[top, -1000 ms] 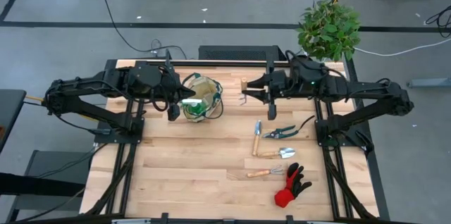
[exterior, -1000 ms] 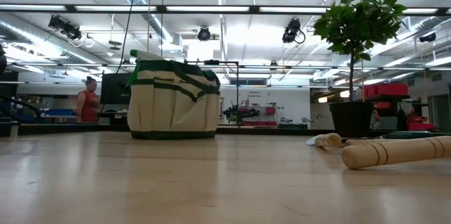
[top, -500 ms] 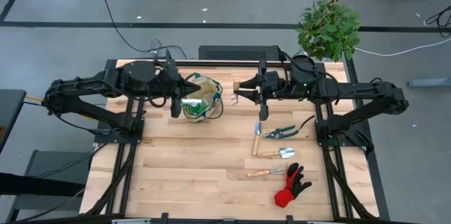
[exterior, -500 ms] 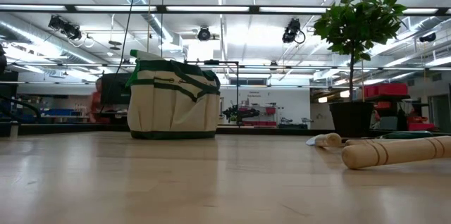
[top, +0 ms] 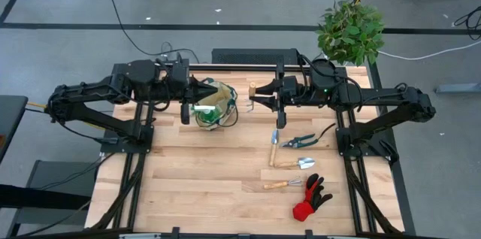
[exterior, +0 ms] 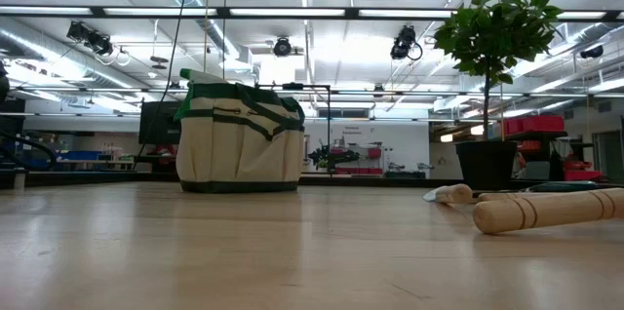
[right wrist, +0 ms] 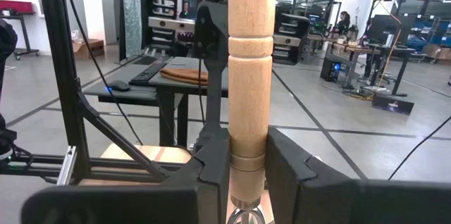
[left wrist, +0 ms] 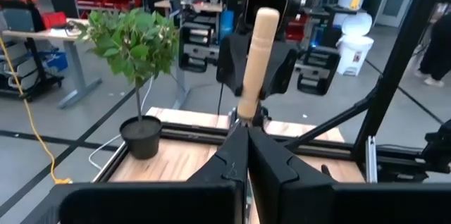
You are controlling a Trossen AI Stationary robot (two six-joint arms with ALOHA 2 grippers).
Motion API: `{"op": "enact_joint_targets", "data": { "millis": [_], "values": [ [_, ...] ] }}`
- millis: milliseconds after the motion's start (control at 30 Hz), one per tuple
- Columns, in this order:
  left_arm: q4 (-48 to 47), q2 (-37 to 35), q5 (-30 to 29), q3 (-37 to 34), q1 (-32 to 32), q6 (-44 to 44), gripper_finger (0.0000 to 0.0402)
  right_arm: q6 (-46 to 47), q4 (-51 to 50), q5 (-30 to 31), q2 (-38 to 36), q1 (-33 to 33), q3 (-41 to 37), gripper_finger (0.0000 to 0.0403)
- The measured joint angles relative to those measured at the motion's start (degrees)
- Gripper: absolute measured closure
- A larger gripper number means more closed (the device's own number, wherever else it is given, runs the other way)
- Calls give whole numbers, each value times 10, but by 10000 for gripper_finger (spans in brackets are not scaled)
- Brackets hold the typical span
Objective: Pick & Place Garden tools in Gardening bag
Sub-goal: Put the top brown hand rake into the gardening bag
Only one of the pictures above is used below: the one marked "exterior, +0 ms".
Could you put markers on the background black robot arm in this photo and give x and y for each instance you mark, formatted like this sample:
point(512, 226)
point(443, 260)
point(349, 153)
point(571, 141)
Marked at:
point(326, 156)

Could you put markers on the blue storage bins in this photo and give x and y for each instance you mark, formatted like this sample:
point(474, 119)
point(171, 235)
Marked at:
point(80, 155)

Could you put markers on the short white post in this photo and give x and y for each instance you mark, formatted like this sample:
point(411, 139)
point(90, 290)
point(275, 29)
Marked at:
point(19, 181)

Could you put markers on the red storage bins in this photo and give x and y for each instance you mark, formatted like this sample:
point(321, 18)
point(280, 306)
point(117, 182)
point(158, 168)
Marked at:
point(582, 175)
point(374, 153)

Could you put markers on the red storage bins shelf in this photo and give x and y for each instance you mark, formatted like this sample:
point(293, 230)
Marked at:
point(536, 125)

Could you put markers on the black overhead beam with lights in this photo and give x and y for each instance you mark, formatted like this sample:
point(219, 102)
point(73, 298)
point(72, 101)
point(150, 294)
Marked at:
point(219, 12)

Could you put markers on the black monitor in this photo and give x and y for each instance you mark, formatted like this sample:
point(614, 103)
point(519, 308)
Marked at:
point(156, 125)

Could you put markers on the beige green-trimmed gardening bag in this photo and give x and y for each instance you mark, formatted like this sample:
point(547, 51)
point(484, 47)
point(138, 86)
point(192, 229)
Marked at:
point(234, 154)

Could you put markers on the green plant in black pot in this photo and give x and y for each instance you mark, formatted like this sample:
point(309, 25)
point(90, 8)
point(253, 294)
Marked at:
point(486, 164)

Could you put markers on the black ceiling-hung device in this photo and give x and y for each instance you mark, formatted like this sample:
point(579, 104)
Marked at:
point(282, 48)
point(402, 44)
point(591, 51)
point(100, 43)

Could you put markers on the black metal table frame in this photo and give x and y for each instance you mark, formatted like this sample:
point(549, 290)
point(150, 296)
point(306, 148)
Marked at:
point(97, 179)

